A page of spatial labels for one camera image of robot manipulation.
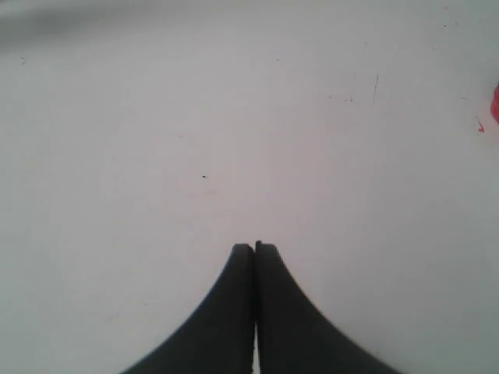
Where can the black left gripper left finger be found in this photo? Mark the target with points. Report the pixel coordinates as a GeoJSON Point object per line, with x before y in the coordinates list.
{"type": "Point", "coordinates": [219, 336]}

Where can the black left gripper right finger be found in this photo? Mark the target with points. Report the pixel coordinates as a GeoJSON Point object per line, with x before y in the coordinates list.
{"type": "Point", "coordinates": [292, 334]}

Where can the red ink tin base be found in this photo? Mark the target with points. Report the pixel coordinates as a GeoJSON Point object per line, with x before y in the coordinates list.
{"type": "Point", "coordinates": [494, 105]}

